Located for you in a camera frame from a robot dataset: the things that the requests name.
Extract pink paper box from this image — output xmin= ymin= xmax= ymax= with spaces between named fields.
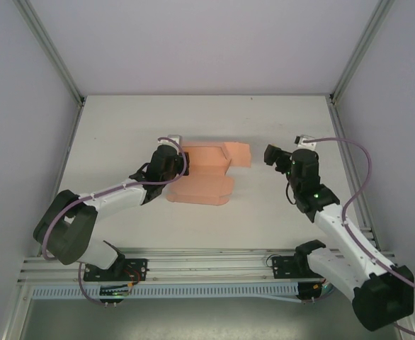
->
xmin=166 ymin=140 xmax=253 ymax=206

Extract black controller box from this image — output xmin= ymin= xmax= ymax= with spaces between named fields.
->
xmin=297 ymin=281 xmax=332 ymax=305
xmin=99 ymin=285 xmax=127 ymax=306

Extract aluminium table side rail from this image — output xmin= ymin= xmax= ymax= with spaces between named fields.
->
xmin=53 ymin=102 xmax=85 ymax=194
xmin=326 ymin=102 xmax=382 ymax=253

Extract thin black wire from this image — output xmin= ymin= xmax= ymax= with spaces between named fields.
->
xmin=265 ymin=250 xmax=297 ymax=269

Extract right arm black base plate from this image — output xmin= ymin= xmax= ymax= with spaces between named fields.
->
xmin=271 ymin=255 xmax=322 ymax=281

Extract aluminium mounting rail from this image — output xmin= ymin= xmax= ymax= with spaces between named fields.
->
xmin=16 ymin=247 xmax=403 ymax=285

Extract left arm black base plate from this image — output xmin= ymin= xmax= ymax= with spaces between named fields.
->
xmin=83 ymin=257 xmax=149 ymax=283

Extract red black power wires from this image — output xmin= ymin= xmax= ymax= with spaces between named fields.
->
xmin=123 ymin=267 xmax=142 ymax=290

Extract slotted white cable duct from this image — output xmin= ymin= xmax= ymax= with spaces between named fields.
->
xmin=32 ymin=282 xmax=300 ymax=300

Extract aluminium frame post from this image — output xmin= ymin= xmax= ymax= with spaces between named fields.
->
xmin=14 ymin=0 xmax=86 ymax=107
xmin=329 ymin=0 xmax=396 ymax=106

